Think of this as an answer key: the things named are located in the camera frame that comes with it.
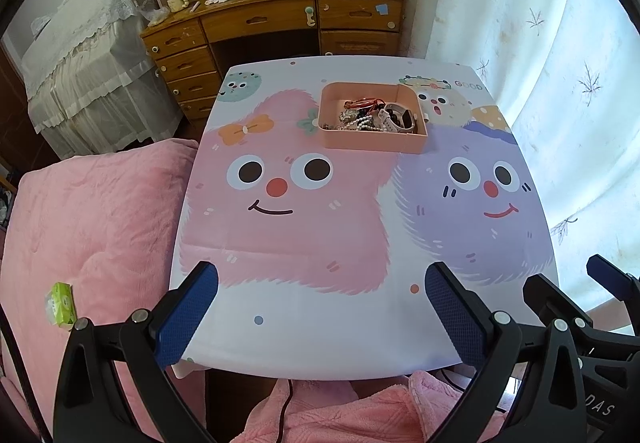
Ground white wrist watch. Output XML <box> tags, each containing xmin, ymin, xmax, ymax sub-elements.
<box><xmin>375</xmin><ymin>102</ymin><xmax>421</xmax><ymax>134</ymax></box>

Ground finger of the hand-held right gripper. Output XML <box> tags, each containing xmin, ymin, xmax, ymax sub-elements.
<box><xmin>586</xmin><ymin>253</ymin><xmax>640</xmax><ymax>311</ymax></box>
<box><xmin>522</xmin><ymin>273</ymin><xmax>596</xmax><ymax>339</ymax></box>

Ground pearl bracelet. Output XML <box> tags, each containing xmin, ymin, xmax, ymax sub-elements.
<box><xmin>327</xmin><ymin>116</ymin><xmax>382</xmax><ymax>132</ymax></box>

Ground green tissue packet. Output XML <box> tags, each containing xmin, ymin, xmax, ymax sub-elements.
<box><xmin>44</xmin><ymin>282</ymin><xmax>79</xmax><ymax>331</ymax></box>

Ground black cable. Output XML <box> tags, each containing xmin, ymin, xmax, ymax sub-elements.
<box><xmin>276</xmin><ymin>378</ymin><xmax>297</xmax><ymax>443</ymax></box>

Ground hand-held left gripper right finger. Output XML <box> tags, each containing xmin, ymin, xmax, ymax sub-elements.
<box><xmin>424</xmin><ymin>261</ymin><xmax>588</xmax><ymax>443</ymax></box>

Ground wooden desk with drawers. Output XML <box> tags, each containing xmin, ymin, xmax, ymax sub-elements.
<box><xmin>140</xmin><ymin>0</ymin><xmax>407</xmax><ymax>126</ymax></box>

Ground white lace bed cover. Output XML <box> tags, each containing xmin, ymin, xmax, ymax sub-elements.
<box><xmin>20</xmin><ymin>0</ymin><xmax>183</xmax><ymax>159</ymax></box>

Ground red string bracelet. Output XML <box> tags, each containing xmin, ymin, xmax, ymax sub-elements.
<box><xmin>342</xmin><ymin>96</ymin><xmax>387</xmax><ymax>112</ymax></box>

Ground cartoon printed tablecloth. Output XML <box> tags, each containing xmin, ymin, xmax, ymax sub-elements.
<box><xmin>169</xmin><ymin>56</ymin><xmax>558</xmax><ymax>381</ymax></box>

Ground pink fleece clothing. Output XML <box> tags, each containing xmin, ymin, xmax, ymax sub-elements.
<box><xmin>245</xmin><ymin>370</ymin><xmax>507</xmax><ymax>443</ymax></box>

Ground pink blanket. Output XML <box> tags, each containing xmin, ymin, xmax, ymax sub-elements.
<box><xmin>0</xmin><ymin>138</ymin><xmax>208</xmax><ymax>443</ymax></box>

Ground pink jewelry box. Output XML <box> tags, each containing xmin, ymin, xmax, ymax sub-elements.
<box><xmin>317</xmin><ymin>82</ymin><xmax>430</xmax><ymax>155</ymax></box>

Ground white floral curtain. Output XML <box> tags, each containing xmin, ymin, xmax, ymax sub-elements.
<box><xmin>395</xmin><ymin>0</ymin><xmax>640</xmax><ymax>339</ymax></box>

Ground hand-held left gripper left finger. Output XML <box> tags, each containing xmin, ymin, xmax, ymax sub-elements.
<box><xmin>52</xmin><ymin>260</ymin><xmax>221</xmax><ymax>443</ymax></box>

